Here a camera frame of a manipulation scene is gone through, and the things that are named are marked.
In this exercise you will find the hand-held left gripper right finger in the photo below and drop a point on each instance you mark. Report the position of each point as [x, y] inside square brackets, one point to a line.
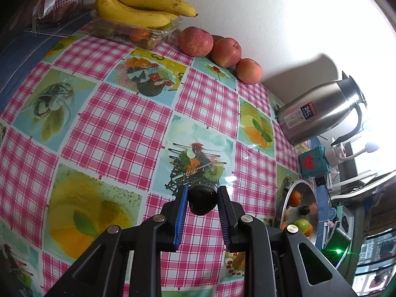
[224, 219]

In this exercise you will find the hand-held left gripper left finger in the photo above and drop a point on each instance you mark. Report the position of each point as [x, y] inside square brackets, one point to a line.
[181, 219]

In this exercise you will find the dark plum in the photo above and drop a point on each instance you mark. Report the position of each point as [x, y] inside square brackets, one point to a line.
[202, 201]
[304, 209]

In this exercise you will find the green apple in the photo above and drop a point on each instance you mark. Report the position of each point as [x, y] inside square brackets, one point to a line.
[301, 224]

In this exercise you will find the stainless steel basin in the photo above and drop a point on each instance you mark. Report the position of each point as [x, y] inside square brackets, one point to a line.
[306, 191]

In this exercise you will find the small black adapter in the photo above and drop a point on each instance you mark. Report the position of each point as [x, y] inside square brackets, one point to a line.
[320, 181]

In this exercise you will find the teal box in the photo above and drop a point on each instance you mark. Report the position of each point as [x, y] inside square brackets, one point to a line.
[312, 162]

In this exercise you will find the white plug adapter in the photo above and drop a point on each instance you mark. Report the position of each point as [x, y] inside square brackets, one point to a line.
[340, 153]

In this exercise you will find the stainless steel thermos jug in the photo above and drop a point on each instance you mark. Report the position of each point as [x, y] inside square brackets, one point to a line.
[315, 111]

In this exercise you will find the red apple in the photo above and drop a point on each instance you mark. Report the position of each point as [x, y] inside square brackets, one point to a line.
[249, 71]
[226, 52]
[195, 41]

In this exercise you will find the small tangerine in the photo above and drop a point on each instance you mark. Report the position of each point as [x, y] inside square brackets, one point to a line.
[137, 34]

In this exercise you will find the clear plastic fruit container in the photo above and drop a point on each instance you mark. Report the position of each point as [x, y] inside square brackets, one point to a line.
[123, 29]

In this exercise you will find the yellow banana bunch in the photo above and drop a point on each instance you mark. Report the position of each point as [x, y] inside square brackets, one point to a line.
[139, 3]

